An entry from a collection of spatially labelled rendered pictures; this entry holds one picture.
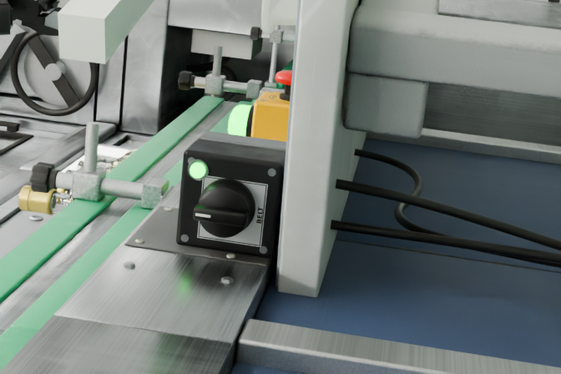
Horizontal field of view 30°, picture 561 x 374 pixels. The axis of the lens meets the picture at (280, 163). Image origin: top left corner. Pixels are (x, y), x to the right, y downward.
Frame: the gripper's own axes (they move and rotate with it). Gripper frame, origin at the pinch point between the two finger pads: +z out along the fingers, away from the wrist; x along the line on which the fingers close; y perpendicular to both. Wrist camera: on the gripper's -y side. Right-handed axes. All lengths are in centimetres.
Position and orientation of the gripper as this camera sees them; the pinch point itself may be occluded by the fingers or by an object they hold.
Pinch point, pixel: (101, 4)
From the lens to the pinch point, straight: 145.4
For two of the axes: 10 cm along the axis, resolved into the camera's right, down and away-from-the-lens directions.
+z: 9.8, 1.4, -1.1
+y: 1.7, -4.8, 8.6
